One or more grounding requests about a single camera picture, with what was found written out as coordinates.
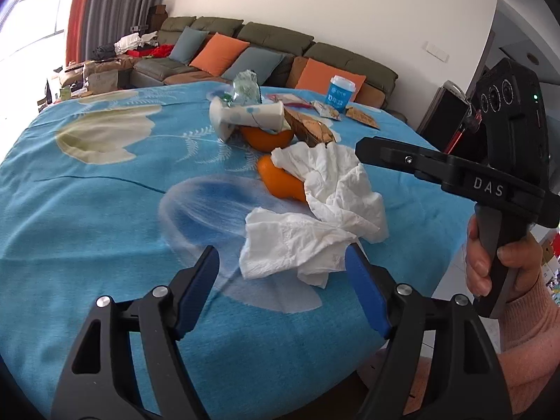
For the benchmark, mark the blue cushion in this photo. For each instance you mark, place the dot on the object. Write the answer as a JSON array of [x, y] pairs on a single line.
[[187, 45], [262, 61]]

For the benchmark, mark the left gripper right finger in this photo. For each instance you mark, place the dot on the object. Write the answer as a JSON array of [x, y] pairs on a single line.
[[465, 379]]

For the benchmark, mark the pink right sleeve forearm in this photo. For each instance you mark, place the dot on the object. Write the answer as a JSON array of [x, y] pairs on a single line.
[[529, 335]]

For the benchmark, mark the brown chip packet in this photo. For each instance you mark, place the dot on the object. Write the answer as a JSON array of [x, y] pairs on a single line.
[[361, 117]]

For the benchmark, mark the right hand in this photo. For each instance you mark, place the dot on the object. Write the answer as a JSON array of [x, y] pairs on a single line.
[[525, 255]]

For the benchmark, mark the white yellow snack packet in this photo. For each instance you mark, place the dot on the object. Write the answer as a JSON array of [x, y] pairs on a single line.
[[325, 110]]

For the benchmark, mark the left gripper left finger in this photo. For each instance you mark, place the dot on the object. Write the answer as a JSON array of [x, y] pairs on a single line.
[[99, 379]]

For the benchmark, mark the blue lidded coffee cup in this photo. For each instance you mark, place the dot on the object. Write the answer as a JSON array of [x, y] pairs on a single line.
[[340, 91]]

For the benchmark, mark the orange cushion near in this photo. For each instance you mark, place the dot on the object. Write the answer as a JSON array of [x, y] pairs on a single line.
[[316, 77]]

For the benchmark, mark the orange fruit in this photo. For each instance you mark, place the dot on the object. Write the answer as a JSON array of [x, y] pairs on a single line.
[[279, 182], [263, 141]]

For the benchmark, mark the orange fruit far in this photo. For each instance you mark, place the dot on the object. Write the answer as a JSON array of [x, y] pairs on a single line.
[[263, 141]]

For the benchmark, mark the orange fruit near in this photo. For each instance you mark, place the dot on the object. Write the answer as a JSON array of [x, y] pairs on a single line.
[[279, 182]]

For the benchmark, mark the red snack packet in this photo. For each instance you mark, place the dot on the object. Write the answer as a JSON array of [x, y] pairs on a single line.
[[289, 99]]

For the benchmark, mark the white tissue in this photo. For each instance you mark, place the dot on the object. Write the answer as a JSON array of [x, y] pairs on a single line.
[[291, 241], [336, 187]]

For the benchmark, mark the brown snack wrapper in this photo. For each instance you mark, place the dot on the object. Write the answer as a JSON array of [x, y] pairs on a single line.
[[308, 129]]

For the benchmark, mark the cluttered coffee table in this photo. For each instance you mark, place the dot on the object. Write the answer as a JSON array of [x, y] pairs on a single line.
[[86, 79]]

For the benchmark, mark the orange cushion far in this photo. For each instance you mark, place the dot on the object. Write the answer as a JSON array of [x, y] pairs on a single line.
[[219, 54]]

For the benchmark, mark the green sectional sofa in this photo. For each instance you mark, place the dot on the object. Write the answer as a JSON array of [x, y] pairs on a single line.
[[298, 47]]

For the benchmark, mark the orange grey right curtain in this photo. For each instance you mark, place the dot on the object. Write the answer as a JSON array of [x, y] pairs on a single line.
[[92, 23]]

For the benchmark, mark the blue floral tablecloth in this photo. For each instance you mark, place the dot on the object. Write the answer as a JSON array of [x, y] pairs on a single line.
[[112, 195]]

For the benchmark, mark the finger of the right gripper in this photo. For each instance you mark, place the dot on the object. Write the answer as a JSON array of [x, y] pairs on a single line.
[[402, 157]]

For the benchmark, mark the white paper cup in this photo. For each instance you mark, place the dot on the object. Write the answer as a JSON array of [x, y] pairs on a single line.
[[225, 119]]

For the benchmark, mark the orange cushion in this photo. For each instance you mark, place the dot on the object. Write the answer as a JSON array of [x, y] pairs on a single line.
[[219, 54], [316, 77]]

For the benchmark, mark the blue cushion near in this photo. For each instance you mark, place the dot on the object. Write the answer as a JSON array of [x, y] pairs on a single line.
[[262, 61]]

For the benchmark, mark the blue cushion far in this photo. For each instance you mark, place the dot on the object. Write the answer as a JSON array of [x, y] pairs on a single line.
[[187, 45]]

